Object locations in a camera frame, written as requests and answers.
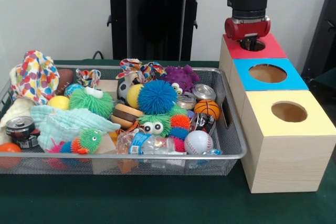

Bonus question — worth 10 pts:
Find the black soda can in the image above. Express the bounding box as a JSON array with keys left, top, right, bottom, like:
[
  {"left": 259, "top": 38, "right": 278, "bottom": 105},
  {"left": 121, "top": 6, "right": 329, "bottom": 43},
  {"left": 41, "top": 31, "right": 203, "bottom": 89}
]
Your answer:
[{"left": 5, "top": 115, "right": 41, "bottom": 149}]

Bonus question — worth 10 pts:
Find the mint green cloth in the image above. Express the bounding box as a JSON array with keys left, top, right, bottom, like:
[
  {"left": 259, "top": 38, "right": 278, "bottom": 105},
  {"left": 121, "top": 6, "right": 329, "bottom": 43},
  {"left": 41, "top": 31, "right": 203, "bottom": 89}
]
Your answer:
[{"left": 30, "top": 104, "right": 121, "bottom": 153}]

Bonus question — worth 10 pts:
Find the crushed red soda can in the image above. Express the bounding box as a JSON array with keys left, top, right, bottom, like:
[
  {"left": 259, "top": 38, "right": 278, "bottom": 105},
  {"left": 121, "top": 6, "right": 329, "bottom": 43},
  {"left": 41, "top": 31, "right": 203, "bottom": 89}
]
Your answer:
[{"left": 189, "top": 112, "right": 217, "bottom": 133}]

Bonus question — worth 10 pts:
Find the white dimpled ball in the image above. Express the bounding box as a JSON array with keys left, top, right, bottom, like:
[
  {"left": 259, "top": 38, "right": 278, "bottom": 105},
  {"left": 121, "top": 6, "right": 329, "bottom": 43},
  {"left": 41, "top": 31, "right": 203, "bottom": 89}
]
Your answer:
[{"left": 184, "top": 130, "right": 214, "bottom": 155}]

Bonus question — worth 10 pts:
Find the wooden box with three holes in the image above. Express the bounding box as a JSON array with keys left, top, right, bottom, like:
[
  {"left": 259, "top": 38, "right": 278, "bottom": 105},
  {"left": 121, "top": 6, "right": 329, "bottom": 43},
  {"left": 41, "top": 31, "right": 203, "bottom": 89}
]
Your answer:
[{"left": 218, "top": 33, "right": 336, "bottom": 194}]

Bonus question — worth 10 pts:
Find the colourful dotted cloth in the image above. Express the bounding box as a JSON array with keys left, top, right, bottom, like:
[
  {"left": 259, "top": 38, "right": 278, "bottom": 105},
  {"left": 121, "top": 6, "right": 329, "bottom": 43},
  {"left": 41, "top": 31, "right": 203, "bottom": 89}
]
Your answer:
[{"left": 10, "top": 50, "right": 61, "bottom": 105}]

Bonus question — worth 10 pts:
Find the shallow clear mesh bin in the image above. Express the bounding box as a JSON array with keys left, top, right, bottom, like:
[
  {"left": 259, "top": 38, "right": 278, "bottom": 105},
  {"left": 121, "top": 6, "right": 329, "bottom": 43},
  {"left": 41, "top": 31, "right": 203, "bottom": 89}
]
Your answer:
[{"left": 0, "top": 64, "right": 248, "bottom": 175}]

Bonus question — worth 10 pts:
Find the toy hamburger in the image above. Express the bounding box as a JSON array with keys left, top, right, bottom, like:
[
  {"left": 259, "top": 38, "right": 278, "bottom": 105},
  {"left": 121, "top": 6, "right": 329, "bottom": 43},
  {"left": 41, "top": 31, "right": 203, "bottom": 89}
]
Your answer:
[{"left": 110, "top": 103, "right": 141, "bottom": 130}]

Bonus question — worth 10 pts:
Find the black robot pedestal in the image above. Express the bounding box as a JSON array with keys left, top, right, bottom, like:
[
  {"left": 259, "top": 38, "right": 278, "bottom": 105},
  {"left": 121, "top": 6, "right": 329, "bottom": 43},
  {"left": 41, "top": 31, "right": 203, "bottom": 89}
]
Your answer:
[{"left": 101, "top": 0, "right": 211, "bottom": 61}]

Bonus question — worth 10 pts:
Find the small toy basketball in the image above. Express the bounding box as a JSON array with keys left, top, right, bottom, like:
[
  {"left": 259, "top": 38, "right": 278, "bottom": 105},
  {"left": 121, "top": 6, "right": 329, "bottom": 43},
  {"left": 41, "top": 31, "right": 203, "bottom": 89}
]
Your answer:
[{"left": 194, "top": 100, "right": 221, "bottom": 120}]

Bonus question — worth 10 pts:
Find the green fuzzy toy with eyes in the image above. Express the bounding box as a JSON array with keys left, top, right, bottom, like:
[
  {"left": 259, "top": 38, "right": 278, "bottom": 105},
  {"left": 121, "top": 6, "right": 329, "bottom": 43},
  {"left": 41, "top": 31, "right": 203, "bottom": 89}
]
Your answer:
[{"left": 69, "top": 86, "right": 115, "bottom": 119}]

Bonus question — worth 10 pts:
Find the blue fuzzy ball toy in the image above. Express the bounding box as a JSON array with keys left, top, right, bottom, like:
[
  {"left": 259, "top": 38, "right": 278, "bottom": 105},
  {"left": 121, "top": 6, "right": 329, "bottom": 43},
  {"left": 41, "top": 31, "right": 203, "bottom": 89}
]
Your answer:
[{"left": 138, "top": 79, "right": 177, "bottom": 116}]

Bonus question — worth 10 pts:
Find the black monitor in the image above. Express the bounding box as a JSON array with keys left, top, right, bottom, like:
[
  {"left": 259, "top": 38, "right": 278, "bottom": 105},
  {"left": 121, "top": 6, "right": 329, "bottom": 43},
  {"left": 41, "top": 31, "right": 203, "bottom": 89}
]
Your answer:
[{"left": 301, "top": 0, "right": 336, "bottom": 78}]

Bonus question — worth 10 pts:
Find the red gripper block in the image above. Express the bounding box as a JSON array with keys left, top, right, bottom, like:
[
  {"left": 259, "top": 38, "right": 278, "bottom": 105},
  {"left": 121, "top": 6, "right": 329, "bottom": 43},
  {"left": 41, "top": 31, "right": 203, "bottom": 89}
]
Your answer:
[{"left": 224, "top": 16, "right": 271, "bottom": 51}]

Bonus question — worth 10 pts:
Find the crushed clear plastic bottle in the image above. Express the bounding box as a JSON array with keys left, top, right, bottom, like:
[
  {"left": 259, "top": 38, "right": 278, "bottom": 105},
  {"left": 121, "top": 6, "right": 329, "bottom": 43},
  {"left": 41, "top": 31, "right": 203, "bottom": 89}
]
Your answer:
[{"left": 117, "top": 132, "right": 187, "bottom": 156}]

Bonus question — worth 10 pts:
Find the dark green tablecloth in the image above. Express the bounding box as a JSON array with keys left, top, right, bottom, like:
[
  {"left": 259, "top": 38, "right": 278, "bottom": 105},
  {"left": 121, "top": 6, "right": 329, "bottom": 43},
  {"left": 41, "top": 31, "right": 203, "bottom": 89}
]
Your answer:
[
  {"left": 0, "top": 59, "right": 336, "bottom": 224},
  {"left": 311, "top": 67, "right": 336, "bottom": 96}
]

